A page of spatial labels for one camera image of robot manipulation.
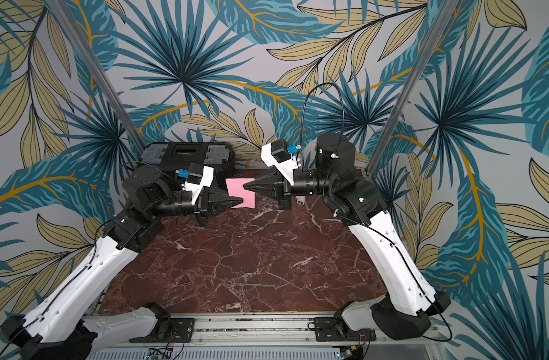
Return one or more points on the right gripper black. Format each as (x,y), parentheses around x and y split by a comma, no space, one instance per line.
(284,188)

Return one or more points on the left aluminium frame post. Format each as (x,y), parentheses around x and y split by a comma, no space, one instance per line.
(72,29)

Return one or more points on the right aluminium frame post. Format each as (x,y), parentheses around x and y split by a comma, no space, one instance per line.
(423,56)

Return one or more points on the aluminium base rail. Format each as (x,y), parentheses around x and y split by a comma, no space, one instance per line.
(283,335)

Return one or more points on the pink square paper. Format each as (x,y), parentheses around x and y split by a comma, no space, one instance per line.
(235,187)

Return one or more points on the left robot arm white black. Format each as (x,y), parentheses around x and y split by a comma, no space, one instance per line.
(55,329)

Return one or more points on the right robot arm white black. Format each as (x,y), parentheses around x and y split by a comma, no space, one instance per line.
(405,310)

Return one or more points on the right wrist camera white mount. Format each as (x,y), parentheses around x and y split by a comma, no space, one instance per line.
(283,157)

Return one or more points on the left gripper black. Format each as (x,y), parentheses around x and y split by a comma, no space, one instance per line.
(211,196)

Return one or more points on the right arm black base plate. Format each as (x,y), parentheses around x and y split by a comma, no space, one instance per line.
(329,329)

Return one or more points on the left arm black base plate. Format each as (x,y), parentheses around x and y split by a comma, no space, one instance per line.
(169,331)

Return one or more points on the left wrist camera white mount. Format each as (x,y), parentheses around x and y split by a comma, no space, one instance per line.
(197,177)

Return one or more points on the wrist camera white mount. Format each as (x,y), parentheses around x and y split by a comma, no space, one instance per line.
(283,157)
(197,177)

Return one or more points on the white pvc elbow fitting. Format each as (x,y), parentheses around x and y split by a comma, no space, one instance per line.
(301,200)

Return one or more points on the black plastic toolbox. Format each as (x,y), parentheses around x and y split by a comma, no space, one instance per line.
(173,156)

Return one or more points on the aluminium frame post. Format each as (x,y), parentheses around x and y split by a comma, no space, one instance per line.
(423,56)
(72,29)

